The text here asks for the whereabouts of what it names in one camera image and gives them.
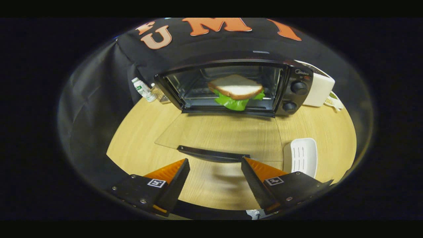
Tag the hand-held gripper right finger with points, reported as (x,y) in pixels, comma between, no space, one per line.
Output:
(256,185)

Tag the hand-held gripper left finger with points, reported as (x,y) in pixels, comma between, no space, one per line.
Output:
(176,185)

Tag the white bread lettuce sandwich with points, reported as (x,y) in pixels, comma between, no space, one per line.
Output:
(236,86)

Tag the black toaster oven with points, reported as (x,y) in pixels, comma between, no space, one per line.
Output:
(299,87)

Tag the white pop-up toaster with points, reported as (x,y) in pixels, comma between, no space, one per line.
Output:
(319,91)

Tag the white plastic tray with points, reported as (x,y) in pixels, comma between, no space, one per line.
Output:
(302,155)

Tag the clear glass jar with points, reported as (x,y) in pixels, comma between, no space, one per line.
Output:
(161,94)

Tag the white green label bottle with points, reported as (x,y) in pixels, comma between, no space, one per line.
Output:
(142,89)

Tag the white plastic holder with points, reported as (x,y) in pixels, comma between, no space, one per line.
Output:
(334,101)

